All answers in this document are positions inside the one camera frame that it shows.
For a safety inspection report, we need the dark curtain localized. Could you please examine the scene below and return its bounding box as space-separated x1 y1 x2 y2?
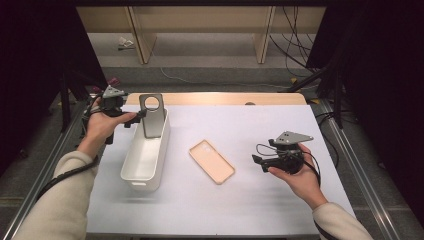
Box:
0 0 108 174
306 0 424 228

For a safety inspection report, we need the white table sheet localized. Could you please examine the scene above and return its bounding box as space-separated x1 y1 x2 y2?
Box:
85 104 356 236

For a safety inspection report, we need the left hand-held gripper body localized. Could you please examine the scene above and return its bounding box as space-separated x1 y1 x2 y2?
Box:
99 85 129 118

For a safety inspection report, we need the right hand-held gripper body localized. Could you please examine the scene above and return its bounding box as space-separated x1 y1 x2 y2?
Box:
266 130 314 175

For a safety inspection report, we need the right hand-held gripper cable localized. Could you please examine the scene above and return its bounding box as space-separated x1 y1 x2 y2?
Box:
255 143 322 188

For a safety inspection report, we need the grey phone case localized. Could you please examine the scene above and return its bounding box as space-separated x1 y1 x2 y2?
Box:
138 93 167 139

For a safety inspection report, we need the beige phone case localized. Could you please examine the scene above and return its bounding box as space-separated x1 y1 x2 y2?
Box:
188 139 236 185

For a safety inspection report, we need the hand-held gripper cable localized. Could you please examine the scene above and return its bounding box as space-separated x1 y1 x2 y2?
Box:
255 143 322 188
34 96 101 201

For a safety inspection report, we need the white storage box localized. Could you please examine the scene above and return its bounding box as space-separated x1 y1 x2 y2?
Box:
120 108 171 192

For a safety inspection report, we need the bundle of black cables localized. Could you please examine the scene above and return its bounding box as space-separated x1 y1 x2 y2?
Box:
268 6 321 73

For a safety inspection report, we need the metal floor rail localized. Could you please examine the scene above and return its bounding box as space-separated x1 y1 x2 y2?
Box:
1 99 88 240
318 99 401 240

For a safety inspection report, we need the light wooden shelf unit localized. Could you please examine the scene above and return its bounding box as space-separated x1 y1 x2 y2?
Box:
76 5 326 65

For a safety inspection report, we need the pink object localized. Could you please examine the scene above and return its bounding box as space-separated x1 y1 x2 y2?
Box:
91 77 121 94

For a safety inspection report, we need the black floor cable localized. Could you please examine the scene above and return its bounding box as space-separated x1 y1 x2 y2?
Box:
314 109 341 168

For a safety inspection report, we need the left hand-held gripper cable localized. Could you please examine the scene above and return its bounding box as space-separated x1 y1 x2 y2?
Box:
34 96 101 201

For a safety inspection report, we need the black metal stand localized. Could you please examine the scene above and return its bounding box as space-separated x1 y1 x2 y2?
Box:
278 64 344 129
59 71 111 133

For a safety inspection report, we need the crumpled white paper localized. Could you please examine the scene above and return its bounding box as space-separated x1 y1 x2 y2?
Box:
117 36 135 51

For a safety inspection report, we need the person's right hand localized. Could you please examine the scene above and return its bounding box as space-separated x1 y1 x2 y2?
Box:
268 143 329 210

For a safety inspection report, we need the person's left hand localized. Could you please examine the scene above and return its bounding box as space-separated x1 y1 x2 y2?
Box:
77 99 138 158

